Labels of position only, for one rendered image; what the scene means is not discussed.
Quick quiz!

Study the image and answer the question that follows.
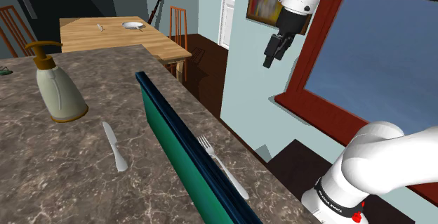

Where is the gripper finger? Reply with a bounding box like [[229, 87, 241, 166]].
[[274, 36, 296, 62], [262, 34, 282, 70]]

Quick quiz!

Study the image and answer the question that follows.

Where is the white door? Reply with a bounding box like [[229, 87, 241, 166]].
[[218, 0, 239, 51]]

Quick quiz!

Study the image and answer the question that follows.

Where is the red framed window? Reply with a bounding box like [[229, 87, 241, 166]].
[[274, 0, 438, 208]]

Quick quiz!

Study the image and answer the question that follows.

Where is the orange wooden chair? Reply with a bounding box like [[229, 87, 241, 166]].
[[164, 6, 189, 82], [0, 5, 36, 58]]

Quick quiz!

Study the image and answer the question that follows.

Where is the silver fork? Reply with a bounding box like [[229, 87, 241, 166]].
[[197, 135, 251, 201]]

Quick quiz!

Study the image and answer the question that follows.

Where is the wooden dining table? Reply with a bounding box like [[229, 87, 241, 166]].
[[59, 15, 192, 80]]

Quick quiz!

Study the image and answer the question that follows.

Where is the silver table knife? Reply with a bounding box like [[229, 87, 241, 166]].
[[102, 121, 129, 173]]

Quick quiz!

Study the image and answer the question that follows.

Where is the beige soap dispenser brown pump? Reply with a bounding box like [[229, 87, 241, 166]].
[[25, 40, 89, 124]]

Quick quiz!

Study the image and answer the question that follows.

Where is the colourful wall picture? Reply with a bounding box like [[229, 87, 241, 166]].
[[246, 0, 313, 36]]

